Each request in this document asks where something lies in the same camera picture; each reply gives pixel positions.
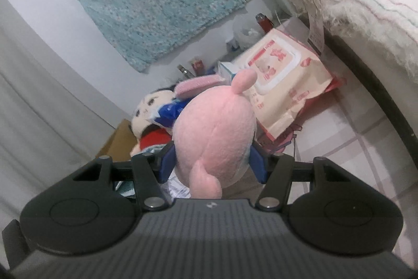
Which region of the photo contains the brown cardboard box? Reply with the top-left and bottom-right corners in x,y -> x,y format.
96,120 -> 137,161

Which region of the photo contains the grey curtain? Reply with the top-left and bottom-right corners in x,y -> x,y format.
1,0 -> 127,227

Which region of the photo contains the large doll plush red shirt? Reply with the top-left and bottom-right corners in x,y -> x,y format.
130,88 -> 175,156

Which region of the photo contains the pink plush toy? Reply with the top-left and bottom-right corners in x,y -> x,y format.
172,69 -> 257,199

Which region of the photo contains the white fluffy blanket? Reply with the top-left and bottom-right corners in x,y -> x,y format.
288,0 -> 417,81

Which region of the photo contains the pink wet wipes pack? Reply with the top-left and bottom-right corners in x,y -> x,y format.
235,29 -> 334,141

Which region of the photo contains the white blue carton box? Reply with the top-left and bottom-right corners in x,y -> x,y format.
218,62 -> 241,81

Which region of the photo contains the blue tissue pack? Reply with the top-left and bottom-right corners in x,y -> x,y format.
149,99 -> 190,133

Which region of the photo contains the pink scrub sponge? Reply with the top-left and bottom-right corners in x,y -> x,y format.
173,74 -> 226,100

